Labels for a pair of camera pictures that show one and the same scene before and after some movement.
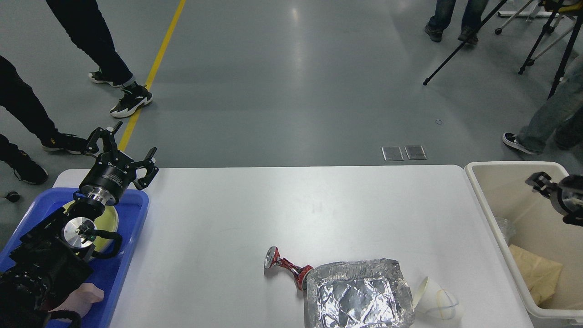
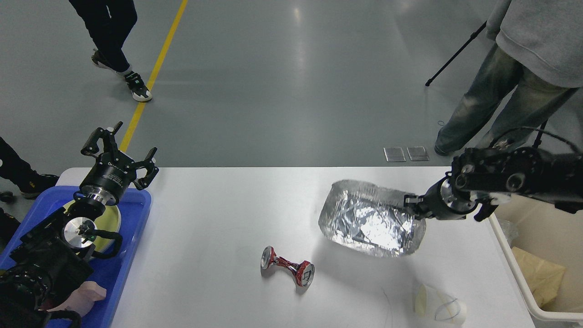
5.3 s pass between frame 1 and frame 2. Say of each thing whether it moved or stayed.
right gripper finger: moved
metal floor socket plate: stayed
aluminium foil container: moved
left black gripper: stayed
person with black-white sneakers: moved
